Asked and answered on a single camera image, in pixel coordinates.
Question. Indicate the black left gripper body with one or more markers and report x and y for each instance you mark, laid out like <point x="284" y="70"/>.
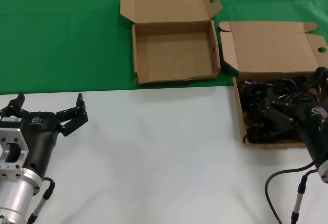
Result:
<point x="38" y="142"/>

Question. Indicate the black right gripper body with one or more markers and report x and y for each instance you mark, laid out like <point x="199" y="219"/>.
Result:
<point x="315" y="137"/>

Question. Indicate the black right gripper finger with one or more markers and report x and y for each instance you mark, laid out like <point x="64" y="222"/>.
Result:
<point x="323" y="74"/>
<point x="280" y="115"/>

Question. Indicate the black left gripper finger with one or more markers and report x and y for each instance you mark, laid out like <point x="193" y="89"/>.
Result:
<point x="14" y="106"/>
<point x="77" y="117"/>

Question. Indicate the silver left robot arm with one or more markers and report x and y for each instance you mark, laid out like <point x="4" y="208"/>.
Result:
<point x="15" y="195"/>

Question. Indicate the open cardboard box, intact rim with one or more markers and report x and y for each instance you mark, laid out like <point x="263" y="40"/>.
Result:
<point x="269" y="49"/>

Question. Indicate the open cardboard box, torn rim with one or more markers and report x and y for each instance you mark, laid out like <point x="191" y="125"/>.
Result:
<point x="166" y="3"/>

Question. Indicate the green table cloth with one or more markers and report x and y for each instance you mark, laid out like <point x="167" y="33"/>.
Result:
<point x="51" y="42"/>

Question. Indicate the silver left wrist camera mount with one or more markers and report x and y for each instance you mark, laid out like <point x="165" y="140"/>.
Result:
<point x="18" y="142"/>

